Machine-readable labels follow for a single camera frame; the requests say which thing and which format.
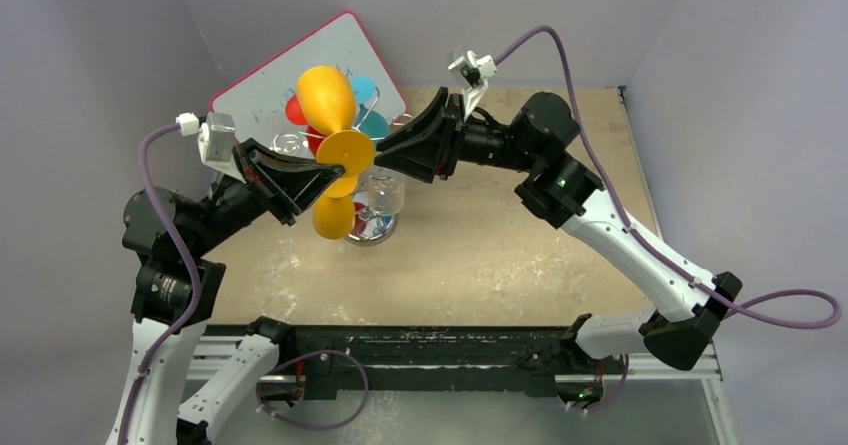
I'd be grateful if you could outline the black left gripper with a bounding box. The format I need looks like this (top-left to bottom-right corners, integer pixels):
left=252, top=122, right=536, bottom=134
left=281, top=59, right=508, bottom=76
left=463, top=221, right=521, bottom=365
left=188, top=135, right=345, bottom=254

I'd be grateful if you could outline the clear wine glass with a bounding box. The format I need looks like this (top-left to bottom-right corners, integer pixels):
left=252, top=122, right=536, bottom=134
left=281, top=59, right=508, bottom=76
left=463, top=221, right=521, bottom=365
left=271, top=131, right=314, bottom=159

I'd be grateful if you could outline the clear glass tumbler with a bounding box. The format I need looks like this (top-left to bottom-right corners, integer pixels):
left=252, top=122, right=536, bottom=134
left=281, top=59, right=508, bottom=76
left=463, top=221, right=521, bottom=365
left=366, top=166, right=406, bottom=216

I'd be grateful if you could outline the yellow wine glass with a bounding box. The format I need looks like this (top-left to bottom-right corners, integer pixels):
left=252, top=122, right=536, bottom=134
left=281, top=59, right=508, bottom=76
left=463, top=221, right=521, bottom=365
left=295, top=65, right=375, bottom=178
left=312, top=176, right=359, bottom=240

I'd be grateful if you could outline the teal plastic wine glass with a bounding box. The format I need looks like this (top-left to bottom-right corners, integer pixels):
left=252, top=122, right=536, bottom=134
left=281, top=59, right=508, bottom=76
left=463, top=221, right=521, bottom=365
left=349, top=76, right=390, bottom=142

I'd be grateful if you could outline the red plastic wine glass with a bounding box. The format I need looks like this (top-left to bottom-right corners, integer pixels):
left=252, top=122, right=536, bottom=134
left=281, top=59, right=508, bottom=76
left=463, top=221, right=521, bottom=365
left=285, top=95, right=325, bottom=155

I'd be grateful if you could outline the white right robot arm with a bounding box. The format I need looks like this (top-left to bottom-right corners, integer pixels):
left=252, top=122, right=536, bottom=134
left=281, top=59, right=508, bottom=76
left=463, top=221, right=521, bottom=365
left=375, top=88, right=742, bottom=372

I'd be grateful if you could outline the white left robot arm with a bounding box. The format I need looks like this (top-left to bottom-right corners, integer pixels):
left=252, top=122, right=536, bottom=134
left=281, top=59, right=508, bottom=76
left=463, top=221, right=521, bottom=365
left=108, top=140, right=344, bottom=444

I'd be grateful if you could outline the chrome wine glass rack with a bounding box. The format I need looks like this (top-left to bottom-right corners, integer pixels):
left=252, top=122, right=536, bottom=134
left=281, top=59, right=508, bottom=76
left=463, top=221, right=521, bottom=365
left=271, top=87, right=417, bottom=248

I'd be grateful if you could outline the red-framed whiteboard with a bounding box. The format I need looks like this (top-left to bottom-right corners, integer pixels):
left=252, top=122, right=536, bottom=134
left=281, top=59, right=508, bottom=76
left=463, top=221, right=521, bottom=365
left=210, top=11, right=407, bottom=145

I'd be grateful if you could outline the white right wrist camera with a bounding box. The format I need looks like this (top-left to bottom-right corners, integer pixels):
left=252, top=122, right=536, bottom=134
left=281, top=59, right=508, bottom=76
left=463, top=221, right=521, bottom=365
left=447, top=47, right=497, bottom=120

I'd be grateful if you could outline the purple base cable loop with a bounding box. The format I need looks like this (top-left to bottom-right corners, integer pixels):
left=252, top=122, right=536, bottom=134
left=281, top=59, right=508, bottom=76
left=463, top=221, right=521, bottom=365
left=254, top=349, right=370, bottom=431

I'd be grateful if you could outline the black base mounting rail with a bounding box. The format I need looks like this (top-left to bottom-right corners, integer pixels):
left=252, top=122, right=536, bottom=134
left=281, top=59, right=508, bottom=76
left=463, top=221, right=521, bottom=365
left=142, top=324, right=720, bottom=404

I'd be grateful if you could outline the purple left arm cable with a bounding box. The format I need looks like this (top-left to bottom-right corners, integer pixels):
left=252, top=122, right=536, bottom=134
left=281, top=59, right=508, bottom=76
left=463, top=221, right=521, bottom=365
left=115, top=123, right=203, bottom=445

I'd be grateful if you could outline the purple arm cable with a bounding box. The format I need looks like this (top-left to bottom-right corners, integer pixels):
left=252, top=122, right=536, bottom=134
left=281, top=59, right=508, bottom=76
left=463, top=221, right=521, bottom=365
left=493, top=25, right=843, bottom=331
left=115, top=123, right=203, bottom=445

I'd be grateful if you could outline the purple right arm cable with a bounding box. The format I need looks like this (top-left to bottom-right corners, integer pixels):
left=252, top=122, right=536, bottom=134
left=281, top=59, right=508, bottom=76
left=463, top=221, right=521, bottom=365
left=493, top=25, right=843, bottom=331

